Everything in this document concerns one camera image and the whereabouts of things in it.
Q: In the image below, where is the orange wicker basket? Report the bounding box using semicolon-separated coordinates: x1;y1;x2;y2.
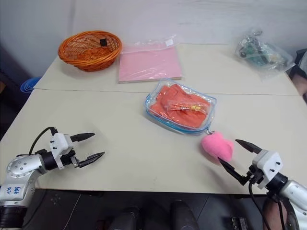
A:
58;30;123;72

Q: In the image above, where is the pink fluffy heart keychain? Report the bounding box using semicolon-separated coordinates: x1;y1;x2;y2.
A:
201;129;235;165

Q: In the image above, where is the dark chair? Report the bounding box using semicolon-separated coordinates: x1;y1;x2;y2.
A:
287;48;307;104

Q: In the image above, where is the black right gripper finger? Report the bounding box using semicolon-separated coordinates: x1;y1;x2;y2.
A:
235;138;262;155
218;158;248;185

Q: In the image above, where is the pink paper pack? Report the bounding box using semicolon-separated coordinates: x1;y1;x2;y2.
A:
117;34;183;84

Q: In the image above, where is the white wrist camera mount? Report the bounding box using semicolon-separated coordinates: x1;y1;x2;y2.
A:
250;149;283;190
48;132;75;170

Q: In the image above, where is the clear bag of electronics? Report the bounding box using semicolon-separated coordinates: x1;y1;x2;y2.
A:
234;28;296;81

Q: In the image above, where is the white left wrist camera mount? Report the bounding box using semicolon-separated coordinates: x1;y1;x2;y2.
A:
48;132;75;170

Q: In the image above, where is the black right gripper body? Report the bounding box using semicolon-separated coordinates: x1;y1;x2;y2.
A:
240;164;264;186

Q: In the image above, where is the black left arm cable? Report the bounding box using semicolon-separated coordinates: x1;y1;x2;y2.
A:
28;126;59;155

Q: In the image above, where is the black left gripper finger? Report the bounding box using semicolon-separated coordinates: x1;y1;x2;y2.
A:
78;151;106;168
70;132;96;142

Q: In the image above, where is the clear pouch with orange cloth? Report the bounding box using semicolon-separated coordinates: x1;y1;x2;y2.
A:
143;77;218;136

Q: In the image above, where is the small clear accessory packet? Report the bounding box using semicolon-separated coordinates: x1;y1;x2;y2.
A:
167;99;209;113

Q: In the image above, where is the blue plastic stool stack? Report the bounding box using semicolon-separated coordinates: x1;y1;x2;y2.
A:
20;76;42;92

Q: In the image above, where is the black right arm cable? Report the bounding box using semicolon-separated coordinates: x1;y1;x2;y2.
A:
248;181;266;230

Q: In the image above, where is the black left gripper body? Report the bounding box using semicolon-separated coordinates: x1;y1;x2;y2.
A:
61;149;82;168

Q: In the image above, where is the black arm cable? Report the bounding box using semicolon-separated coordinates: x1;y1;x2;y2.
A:
28;126;59;155
248;181;266;230

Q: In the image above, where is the orange cloth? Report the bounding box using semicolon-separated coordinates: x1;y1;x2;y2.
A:
148;82;212;127

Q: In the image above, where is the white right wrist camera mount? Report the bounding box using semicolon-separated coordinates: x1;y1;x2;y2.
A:
250;149;283;190

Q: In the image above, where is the pink paper stack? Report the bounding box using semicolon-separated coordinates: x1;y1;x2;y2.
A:
118;45;183;84

